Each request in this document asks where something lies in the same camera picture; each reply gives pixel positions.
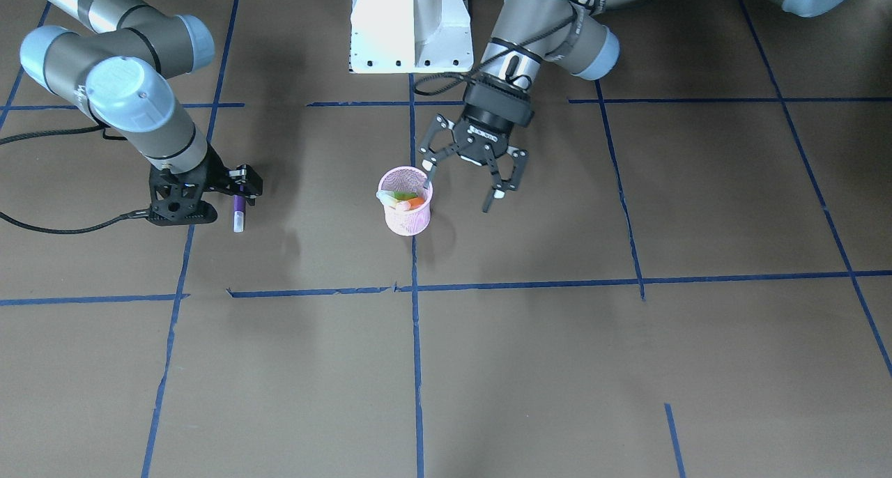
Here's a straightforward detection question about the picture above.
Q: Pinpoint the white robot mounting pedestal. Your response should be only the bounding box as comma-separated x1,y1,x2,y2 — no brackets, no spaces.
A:
348,0,475,75

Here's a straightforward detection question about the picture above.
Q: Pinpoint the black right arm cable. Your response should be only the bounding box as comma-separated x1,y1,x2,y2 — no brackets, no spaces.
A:
0,124,154,235

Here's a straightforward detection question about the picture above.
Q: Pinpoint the green marker pen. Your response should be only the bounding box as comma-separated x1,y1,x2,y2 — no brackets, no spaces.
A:
376,190,417,208

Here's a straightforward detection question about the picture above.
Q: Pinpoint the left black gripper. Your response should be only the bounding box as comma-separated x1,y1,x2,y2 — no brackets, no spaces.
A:
418,75,533,213

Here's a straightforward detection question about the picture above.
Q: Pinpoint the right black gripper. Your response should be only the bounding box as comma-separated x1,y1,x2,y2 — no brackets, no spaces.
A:
148,148,263,205

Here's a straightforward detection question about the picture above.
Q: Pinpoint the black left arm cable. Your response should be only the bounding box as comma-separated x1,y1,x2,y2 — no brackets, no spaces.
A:
414,4,600,95

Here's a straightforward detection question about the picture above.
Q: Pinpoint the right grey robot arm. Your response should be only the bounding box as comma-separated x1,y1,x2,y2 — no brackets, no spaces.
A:
20,0,263,224

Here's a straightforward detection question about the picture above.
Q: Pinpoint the purple marker pen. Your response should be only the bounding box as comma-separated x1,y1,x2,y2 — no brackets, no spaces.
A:
232,195,247,233

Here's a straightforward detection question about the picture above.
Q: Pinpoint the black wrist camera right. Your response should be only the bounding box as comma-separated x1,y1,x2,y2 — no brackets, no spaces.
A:
146,185,219,226

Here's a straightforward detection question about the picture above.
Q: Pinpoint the orange marker pen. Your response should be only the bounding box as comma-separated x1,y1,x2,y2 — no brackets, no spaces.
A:
393,196,426,213

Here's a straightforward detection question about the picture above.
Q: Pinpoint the pink mesh pen holder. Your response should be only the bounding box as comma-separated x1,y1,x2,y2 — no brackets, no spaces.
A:
376,167,433,236

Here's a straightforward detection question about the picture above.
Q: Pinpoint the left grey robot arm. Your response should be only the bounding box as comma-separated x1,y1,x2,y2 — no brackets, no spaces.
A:
413,0,646,212

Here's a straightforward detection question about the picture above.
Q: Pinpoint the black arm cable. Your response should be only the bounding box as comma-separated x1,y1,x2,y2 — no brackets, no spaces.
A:
0,124,154,235
414,4,600,95

